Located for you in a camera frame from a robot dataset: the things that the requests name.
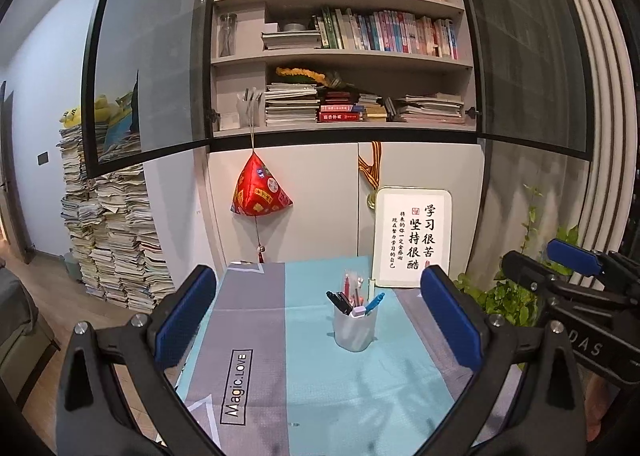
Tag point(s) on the black pen silver clip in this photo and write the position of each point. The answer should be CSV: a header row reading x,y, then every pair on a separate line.
x,y
345,303

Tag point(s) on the clear shelf pen holder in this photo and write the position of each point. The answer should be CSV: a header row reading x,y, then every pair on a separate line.
x,y
248,113

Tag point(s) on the dark room door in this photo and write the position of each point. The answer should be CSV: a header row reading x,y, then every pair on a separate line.
x,y
15,175

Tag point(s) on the left glass cabinet door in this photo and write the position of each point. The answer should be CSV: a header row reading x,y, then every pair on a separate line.
x,y
160,45

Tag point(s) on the red clear pen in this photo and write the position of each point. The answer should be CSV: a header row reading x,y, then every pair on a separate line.
x,y
346,283

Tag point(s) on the green potted plant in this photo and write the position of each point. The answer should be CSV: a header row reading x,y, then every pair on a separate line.
x,y
505,296

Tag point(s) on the glass cabinet door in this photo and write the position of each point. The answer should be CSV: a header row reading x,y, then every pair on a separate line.
x,y
525,45
160,45

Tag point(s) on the grey bookcase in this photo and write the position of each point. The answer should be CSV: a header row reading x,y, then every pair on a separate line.
x,y
250,60

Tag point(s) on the green clear pen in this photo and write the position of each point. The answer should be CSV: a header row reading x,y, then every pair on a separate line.
x,y
371,288

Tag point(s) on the blue pen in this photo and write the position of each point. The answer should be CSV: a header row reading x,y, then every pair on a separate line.
x,y
375,301

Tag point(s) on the frosted plastic cup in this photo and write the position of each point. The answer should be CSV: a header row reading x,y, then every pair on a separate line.
x,y
355,333

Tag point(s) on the row of colourful books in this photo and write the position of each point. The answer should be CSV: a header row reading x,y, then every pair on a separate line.
x,y
390,33

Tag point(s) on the yellow flower garland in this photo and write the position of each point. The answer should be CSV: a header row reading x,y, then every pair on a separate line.
x,y
300,74

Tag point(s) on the blue grey printed tablecloth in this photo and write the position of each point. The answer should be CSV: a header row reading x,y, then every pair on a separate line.
x,y
300,376

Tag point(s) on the tall stacks of papers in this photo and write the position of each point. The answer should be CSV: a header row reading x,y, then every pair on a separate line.
x,y
120,236

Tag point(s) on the person's right hand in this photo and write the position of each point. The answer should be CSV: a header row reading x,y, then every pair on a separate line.
x,y
602,406

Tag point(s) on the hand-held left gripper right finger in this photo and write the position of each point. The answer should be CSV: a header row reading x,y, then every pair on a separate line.
x,y
447,311

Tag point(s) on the pink patterned pen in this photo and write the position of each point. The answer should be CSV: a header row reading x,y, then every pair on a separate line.
x,y
356,288

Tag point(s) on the grey green sofa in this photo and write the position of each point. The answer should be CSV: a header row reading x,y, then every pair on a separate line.
x,y
20,336

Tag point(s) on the red books stack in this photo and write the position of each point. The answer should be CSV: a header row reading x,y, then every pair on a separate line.
x,y
342,113

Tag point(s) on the stack of worn booklets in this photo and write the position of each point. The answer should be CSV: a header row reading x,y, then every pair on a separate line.
x,y
430,108

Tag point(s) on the red pyramid hanging ornament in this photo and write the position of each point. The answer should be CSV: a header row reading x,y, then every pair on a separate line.
x,y
260,191

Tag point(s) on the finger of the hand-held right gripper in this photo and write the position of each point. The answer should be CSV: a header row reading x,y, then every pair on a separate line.
x,y
575,255
535,273

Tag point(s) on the framed calligraphy sign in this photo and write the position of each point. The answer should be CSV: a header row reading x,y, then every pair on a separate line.
x,y
412,236

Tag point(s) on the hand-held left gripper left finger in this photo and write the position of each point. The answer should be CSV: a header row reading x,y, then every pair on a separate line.
x,y
187,311

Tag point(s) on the pale green bin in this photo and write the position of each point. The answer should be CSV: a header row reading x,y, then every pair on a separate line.
x,y
72,268

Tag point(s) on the flat grey book stack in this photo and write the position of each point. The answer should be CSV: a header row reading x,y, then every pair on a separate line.
x,y
292,38

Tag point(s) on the gold medal striped ribbon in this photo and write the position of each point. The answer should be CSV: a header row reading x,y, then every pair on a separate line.
x,y
371,170

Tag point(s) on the glass jar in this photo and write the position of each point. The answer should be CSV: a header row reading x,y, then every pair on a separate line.
x,y
227,35

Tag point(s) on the dark wall switch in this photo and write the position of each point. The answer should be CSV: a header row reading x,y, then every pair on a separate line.
x,y
43,158

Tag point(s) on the right glass cabinet door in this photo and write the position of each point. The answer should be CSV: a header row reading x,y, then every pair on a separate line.
x,y
525,45

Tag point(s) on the yellow plush toy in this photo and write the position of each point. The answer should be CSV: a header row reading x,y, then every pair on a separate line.
x,y
105,108
71,116

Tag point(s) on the white correction pen purple cap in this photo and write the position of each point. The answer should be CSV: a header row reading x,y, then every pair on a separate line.
x,y
358,311

